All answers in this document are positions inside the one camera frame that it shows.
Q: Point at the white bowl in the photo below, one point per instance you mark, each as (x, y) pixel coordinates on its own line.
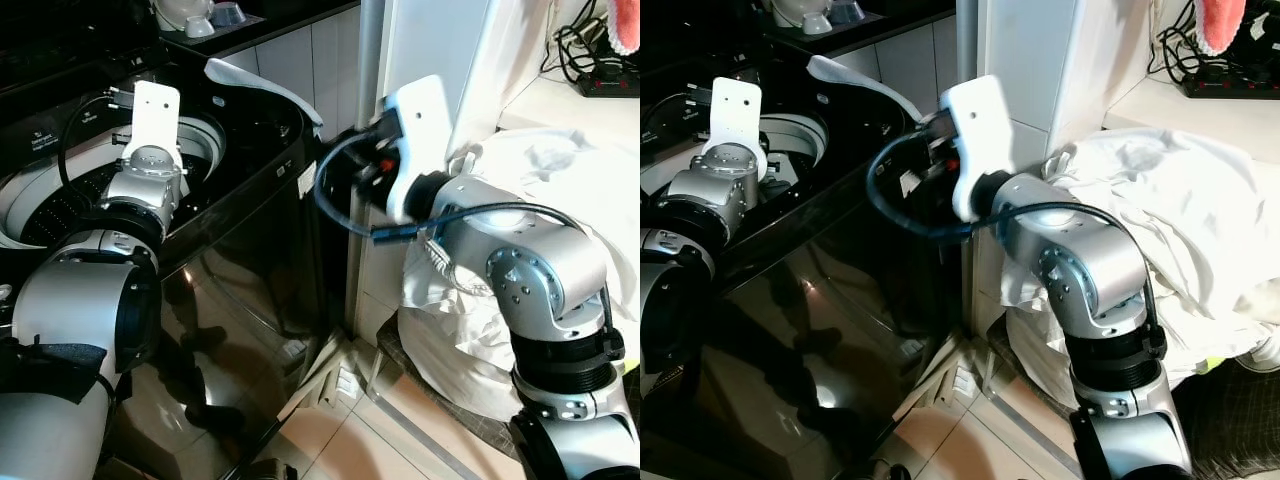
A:
(800, 12)
(185, 12)

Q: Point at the white laundry pile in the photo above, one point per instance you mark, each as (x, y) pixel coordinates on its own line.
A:
(1200, 200)
(560, 170)

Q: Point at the clear glass container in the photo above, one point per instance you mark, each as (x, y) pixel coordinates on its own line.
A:
(230, 12)
(845, 10)

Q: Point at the silver washer drum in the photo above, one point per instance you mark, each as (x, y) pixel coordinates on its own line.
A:
(660, 170)
(30, 195)

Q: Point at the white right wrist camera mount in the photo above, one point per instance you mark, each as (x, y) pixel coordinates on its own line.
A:
(420, 130)
(975, 130)

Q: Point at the pink fluffy towel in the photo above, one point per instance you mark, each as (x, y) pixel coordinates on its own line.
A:
(627, 25)
(1220, 25)

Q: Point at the grey vertical pipe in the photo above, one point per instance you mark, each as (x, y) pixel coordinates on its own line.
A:
(368, 60)
(967, 40)

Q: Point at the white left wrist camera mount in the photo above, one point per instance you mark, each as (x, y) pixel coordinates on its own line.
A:
(735, 110)
(157, 110)

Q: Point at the black power strip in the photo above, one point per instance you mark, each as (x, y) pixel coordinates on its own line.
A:
(610, 85)
(1230, 88)

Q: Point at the black countertop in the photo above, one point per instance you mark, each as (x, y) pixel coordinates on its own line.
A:
(290, 18)
(900, 15)

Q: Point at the dark woven laundry basket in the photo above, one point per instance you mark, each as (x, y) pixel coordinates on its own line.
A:
(1230, 430)
(440, 400)

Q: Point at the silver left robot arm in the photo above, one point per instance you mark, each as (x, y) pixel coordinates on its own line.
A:
(75, 300)
(700, 190)

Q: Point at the black top-load washing machine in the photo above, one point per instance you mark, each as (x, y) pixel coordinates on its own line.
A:
(850, 280)
(250, 260)

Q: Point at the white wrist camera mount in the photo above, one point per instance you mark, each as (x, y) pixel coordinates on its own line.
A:
(735, 110)
(157, 110)
(975, 130)
(420, 130)

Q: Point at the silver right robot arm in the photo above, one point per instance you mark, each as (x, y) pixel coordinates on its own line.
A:
(540, 270)
(1080, 270)

